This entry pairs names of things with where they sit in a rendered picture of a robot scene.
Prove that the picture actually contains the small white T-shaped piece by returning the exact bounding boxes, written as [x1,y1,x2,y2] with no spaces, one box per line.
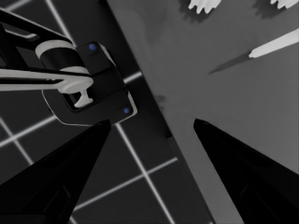
[248,28,299,60]

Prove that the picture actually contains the white toothed gear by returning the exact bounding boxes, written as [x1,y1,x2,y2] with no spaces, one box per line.
[188,0,222,14]
[270,0,299,9]

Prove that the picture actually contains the dark robot body pale edges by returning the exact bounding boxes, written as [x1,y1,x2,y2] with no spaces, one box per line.
[0,7,138,127]

